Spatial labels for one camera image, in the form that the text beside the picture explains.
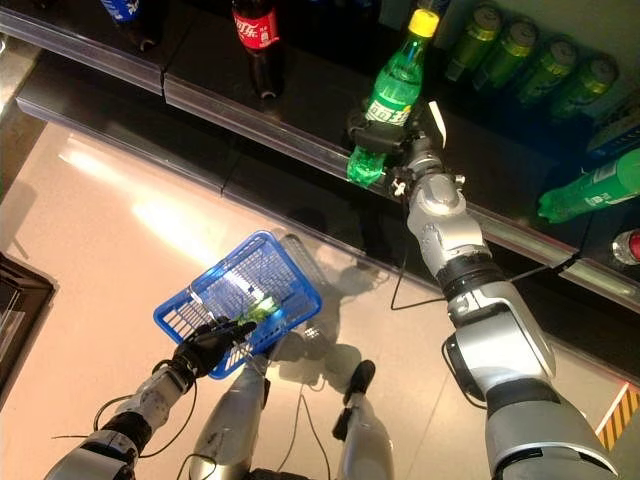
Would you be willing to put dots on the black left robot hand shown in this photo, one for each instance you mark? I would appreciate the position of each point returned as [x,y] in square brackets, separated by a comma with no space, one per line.
[210,350]

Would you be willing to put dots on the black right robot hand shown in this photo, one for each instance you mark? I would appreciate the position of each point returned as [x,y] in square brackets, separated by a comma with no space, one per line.
[385,140]

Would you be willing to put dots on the green Sprite bottle yellow cap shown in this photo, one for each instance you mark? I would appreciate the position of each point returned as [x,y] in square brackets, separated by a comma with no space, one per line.
[400,75]

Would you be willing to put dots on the blue plastic shopping basket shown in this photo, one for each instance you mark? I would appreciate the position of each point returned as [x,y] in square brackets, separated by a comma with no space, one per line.
[312,300]

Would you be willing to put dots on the Coca-Cola bottle red label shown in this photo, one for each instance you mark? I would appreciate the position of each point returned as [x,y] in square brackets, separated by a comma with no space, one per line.
[255,27]

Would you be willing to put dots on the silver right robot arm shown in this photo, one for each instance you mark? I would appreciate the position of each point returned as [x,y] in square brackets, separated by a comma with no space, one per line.
[475,310]

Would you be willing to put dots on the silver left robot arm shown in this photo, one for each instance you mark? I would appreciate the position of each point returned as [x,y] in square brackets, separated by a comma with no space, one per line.
[155,395]

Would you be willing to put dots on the small green drink bottle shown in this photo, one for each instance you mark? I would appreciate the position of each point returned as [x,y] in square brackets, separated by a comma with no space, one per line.
[260,307]

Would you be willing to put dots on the blue drink package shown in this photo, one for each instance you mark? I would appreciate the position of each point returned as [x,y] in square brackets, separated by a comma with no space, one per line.
[617,135]

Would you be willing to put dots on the black store shelf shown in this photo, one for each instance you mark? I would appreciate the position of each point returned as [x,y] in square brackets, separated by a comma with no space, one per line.
[320,100]

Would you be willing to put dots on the silver left robot leg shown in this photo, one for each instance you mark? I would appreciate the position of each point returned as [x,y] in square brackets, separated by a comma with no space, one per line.
[225,425]

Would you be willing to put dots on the black right robot foot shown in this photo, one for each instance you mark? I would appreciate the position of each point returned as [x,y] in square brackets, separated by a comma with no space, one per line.
[361,375]

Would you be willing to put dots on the black display cabinet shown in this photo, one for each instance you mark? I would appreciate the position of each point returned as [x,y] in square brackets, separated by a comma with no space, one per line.
[25,320]

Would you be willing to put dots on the large green Sprite bottle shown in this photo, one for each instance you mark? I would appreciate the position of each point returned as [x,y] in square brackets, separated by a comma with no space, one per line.
[595,190]

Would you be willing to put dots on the water bottle red label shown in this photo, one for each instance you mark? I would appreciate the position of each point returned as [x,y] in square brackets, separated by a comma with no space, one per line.
[627,247]

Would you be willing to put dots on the Pepsi bottle blue label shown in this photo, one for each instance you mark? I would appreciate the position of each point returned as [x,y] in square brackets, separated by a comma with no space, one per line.
[125,10]

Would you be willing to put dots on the yellow black hazard strip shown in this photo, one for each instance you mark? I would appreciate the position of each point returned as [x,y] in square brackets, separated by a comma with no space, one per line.
[620,415]

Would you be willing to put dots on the clear shelf price rail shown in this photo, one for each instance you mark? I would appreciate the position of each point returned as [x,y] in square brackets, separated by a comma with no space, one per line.
[75,47]
[610,290]
[275,132]

